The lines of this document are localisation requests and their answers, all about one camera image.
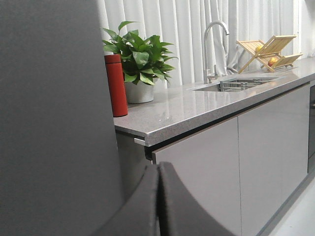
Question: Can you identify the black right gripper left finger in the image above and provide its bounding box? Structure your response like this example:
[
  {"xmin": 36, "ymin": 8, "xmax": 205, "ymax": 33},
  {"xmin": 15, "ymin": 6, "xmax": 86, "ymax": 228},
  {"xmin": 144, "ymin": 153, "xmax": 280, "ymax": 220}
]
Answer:
[{"xmin": 93, "ymin": 165, "xmax": 159, "ymax": 236}]

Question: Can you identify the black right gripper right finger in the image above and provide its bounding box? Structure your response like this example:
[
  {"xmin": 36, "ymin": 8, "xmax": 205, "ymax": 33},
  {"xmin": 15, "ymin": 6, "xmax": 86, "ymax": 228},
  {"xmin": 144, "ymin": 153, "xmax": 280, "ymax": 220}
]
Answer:
[{"xmin": 157, "ymin": 162, "xmax": 233, "ymax": 236}]

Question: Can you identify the dark grey fridge door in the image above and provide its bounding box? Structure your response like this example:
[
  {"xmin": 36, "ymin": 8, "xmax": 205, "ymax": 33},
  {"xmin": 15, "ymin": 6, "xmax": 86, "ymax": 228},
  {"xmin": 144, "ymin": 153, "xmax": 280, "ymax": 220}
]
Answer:
[{"xmin": 0, "ymin": 0, "xmax": 124, "ymax": 236}]

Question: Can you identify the left grey cabinet door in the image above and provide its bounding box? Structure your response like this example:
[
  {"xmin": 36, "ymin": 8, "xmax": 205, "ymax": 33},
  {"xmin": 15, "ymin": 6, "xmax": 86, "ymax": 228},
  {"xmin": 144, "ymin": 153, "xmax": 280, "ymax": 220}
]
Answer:
[{"xmin": 152, "ymin": 118, "xmax": 242, "ymax": 236}]

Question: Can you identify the grey cabinet door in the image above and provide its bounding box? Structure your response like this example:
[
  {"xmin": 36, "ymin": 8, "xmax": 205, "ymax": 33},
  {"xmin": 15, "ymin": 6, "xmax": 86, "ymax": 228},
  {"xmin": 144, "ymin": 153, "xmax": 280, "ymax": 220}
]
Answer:
[
  {"xmin": 152, "ymin": 118, "xmax": 242, "ymax": 236},
  {"xmin": 238, "ymin": 85, "xmax": 310, "ymax": 236}
]

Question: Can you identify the right grey cabinet door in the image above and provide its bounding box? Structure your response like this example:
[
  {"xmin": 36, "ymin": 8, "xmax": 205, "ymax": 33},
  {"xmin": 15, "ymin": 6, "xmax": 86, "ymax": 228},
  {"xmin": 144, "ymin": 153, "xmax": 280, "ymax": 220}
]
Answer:
[{"xmin": 238, "ymin": 85, "xmax": 310, "ymax": 236}]

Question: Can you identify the grey kitchen counter cabinet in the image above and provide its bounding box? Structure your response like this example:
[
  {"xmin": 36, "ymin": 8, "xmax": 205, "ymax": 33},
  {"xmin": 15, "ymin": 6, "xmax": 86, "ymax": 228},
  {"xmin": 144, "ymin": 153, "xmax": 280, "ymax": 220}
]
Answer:
[{"xmin": 114, "ymin": 58, "xmax": 315, "ymax": 236}]

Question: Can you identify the white ribbed plant pot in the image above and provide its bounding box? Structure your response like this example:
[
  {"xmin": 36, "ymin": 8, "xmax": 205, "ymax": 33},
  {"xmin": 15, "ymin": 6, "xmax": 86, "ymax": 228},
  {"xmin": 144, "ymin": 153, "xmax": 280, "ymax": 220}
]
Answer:
[{"xmin": 125, "ymin": 81, "xmax": 154, "ymax": 104}]

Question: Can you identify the silver gooseneck faucet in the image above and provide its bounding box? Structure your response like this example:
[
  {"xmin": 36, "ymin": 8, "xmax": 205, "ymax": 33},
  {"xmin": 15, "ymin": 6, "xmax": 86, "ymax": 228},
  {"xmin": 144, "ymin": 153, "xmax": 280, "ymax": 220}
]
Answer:
[{"xmin": 202, "ymin": 20, "xmax": 229, "ymax": 84}]

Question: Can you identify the stainless steel sink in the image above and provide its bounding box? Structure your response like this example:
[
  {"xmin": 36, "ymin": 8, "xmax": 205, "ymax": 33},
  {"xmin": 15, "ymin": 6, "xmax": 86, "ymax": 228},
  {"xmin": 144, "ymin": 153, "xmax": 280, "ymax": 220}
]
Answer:
[{"xmin": 188, "ymin": 76, "xmax": 284, "ymax": 92}]

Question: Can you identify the metal sink drain basket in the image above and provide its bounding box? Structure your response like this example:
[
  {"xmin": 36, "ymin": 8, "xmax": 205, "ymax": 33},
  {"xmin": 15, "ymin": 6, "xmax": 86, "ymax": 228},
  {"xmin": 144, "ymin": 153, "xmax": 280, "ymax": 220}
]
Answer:
[{"xmin": 220, "ymin": 77, "xmax": 277, "ymax": 92}]

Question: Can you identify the black built-in oven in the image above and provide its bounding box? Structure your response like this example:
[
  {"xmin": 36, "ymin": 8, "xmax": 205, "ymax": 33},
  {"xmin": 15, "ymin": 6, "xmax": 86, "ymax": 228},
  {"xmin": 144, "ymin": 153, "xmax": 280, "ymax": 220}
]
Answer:
[{"xmin": 308, "ymin": 86, "xmax": 315, "ymax": 173}]

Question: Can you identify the red thermos bottle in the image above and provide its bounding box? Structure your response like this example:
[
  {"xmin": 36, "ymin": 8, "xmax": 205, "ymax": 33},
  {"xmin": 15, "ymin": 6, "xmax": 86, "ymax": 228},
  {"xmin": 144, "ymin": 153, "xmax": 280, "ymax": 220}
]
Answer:
[{"xmin": 104, "ymin": 54, "xmax": 128, "ymax": 117}]

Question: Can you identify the green potted plant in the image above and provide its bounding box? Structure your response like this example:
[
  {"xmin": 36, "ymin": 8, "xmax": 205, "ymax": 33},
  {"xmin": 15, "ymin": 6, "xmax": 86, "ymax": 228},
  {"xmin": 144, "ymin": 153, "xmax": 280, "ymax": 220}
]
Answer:
[{"xmin": 102, "ymin": 21, "xmax": 178, "ymax": 86}]

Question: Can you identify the red yellow apple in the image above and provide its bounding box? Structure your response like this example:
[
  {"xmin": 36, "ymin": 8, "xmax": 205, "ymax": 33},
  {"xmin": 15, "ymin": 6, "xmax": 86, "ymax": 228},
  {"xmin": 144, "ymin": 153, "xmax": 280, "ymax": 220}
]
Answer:
[{"xmin": 268, "ymin": 57, "xmax": 278, "ymax": 67}]

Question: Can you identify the wooden folding dish rack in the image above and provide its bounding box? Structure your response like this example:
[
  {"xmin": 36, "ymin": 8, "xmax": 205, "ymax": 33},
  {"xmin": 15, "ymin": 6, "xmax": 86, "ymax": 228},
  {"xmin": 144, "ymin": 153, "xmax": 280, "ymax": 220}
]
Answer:
[{"xmin": 236, "ymin": 35, "xmax": 303, "ymax": 74}]

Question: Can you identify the white curtain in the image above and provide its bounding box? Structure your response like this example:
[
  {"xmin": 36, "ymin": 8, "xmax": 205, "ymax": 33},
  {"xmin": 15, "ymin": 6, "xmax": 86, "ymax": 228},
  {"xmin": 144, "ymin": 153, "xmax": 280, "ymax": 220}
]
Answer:
[{"xmin": 98, "ymin": 0, "xmax": 315, "ymax": 88}]

